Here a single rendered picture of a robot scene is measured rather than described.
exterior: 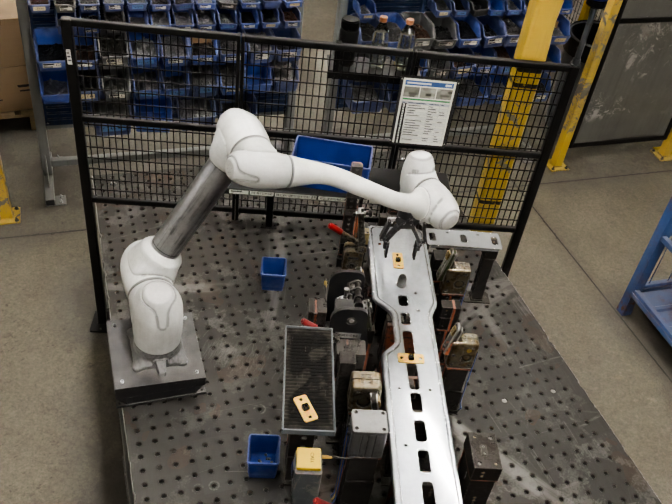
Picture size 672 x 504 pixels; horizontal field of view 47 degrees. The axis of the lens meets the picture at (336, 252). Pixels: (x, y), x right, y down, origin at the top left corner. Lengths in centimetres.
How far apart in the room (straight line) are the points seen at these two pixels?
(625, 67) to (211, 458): 379
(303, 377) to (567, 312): 245
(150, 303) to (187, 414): 41
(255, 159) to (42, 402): 179
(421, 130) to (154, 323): 132
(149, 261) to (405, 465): 105
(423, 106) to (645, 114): 289
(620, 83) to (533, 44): 239
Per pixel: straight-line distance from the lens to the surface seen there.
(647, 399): 409
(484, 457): 224
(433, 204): 237
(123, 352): 267
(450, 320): 270
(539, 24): 302
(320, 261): 317
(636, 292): 434
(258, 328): 288
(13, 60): 508
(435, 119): 309
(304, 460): 197
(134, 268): 261
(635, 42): 528
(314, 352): 219
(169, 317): 248
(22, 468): 344
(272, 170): 224
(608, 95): 539
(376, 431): 211
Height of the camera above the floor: 278
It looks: 40 degrees down
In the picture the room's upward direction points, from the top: 8 degrees clockwise
